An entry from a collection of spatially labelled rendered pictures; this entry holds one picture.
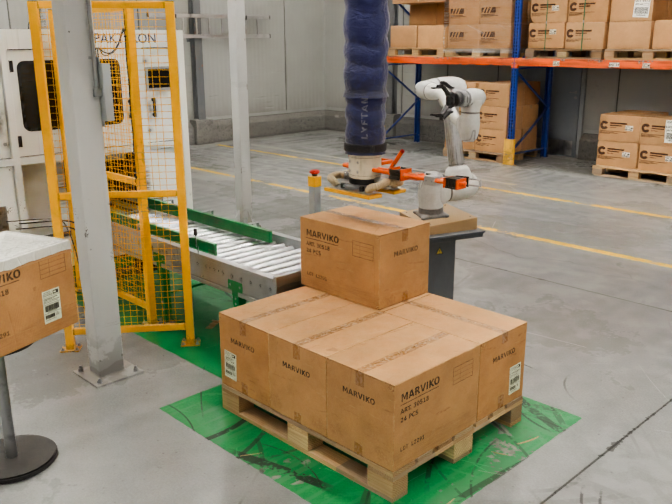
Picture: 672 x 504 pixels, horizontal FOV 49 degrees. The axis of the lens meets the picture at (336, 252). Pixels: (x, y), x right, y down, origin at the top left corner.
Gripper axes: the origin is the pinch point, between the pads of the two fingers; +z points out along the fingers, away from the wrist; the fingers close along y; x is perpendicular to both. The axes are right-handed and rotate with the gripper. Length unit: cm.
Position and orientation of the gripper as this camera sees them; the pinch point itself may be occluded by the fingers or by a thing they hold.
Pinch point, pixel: (433, 101)
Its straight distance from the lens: 394.2
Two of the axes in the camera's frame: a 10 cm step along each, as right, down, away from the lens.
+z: -7.2, 1.9, -6.7
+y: 0.0, 9.6, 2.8
